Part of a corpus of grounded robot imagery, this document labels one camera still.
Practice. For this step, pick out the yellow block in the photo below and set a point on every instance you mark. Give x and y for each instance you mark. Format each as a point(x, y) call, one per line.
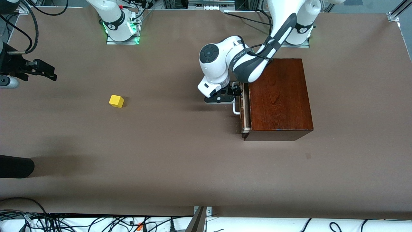
point(116, 101)

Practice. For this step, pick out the aluminium profile bar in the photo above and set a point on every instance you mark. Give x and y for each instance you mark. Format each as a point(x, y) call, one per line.
point(197, 222)

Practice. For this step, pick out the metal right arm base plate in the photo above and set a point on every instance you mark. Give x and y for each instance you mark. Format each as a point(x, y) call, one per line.
point(122, 42)

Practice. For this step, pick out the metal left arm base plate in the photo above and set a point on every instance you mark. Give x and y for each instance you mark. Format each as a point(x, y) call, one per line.
point(304, 45)

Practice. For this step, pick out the wooden drawer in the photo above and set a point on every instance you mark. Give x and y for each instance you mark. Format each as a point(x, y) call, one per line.
point(246, 116)

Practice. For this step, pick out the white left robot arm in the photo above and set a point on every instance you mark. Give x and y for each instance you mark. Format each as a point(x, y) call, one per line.
point(219, 64)

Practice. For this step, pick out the white power strip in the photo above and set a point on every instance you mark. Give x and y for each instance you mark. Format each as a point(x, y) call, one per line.
point(210, 5)

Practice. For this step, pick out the black foam roll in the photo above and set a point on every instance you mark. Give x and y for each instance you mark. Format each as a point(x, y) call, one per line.
point(16, 166)

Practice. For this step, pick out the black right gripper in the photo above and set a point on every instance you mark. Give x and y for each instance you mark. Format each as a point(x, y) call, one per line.
point(12, 63)

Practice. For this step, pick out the metal corner bracket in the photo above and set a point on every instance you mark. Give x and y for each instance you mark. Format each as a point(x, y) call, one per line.
point(209, 211)

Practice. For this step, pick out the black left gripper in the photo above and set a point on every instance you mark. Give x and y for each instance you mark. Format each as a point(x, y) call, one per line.
point(234, 90)

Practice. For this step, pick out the aluminium frame corner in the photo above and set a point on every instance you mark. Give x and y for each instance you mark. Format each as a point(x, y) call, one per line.
point(399, 11)

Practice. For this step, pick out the dark wooden drawer cabinet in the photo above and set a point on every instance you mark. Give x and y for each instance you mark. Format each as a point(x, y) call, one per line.
point(283, 103)

